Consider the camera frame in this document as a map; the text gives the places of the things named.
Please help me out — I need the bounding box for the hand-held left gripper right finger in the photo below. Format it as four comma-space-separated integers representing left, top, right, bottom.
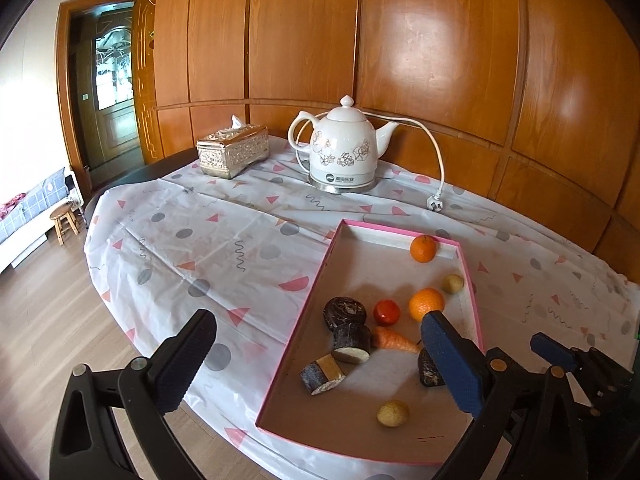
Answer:
420, 310, 597, 480

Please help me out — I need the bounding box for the dark-skinned sugarcane piece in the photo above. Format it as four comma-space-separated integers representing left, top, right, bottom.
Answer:
331, 322, 372, 365

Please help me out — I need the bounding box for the wooden glass door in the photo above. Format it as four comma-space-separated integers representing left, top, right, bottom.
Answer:
92, 17, 138, 158

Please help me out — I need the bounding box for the dark brown lumpy root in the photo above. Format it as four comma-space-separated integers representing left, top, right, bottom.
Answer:
417, 347, 446, 387
323, 296, 367, 332

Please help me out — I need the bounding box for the white power cord with plug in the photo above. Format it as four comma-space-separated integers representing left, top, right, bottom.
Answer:
372, 117, 446, 211

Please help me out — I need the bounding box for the pink cardboard tray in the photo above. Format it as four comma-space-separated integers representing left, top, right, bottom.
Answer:
255, 218, 486, 467

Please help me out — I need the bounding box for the red tomato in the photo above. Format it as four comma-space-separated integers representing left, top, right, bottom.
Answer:
373, 300, 402, 326

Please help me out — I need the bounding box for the white sofa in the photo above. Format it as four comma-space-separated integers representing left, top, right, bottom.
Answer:
0, 167, 76, 273

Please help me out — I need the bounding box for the blue plaid cushion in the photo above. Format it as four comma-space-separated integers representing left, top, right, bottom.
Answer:
0, 169, 68, 236

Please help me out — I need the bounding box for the orange mandarin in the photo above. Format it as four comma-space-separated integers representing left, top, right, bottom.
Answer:
410, 235, 437, 264
408, 288, 446, 323

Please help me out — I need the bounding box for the small yellow-brown potato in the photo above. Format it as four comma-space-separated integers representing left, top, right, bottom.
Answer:
376, 399, 410, 428

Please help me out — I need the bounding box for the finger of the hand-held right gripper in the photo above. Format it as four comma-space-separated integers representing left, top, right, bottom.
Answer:
530, 332, 583, 373

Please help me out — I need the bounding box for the partly peeled sugarcane piece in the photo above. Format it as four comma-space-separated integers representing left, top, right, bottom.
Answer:
299, 354, 347, 396

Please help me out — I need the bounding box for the silver kettle base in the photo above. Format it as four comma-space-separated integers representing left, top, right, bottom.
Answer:
307, 172, 378, 195

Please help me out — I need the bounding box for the white floral ceramic kettle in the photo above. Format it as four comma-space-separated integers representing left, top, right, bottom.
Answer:
288, 95, 400, 188

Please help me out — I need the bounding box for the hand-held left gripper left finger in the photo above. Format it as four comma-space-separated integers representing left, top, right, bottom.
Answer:
48, 308, 217, 480

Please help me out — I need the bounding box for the silver embossed tissue box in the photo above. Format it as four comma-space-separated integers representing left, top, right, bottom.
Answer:
196, 127, 271, 180

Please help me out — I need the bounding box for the small wooden stool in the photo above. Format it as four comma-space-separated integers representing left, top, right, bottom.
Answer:
50, 203, 81, 246

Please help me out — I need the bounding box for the orange carrot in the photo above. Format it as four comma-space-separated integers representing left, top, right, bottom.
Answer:
370, 326, 422, 354

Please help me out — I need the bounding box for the white patterned tablecloth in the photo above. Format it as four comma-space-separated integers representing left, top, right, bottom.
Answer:
84, 147, 640, 480

